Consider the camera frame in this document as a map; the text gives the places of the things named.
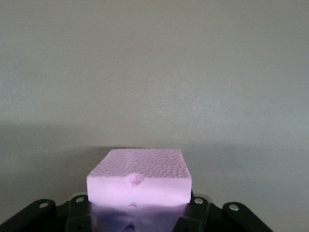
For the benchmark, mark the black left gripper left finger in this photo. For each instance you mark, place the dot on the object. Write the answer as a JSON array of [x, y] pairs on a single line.
[[48, 217]]

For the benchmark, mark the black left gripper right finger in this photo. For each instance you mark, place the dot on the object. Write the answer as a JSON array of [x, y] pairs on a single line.
[[217, 220]]

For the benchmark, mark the pink foam block with notch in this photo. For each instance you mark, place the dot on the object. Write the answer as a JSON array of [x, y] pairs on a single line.
[[138, 186]]

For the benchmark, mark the brown table cover sheet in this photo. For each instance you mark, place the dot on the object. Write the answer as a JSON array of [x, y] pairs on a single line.
[[154, 72]]

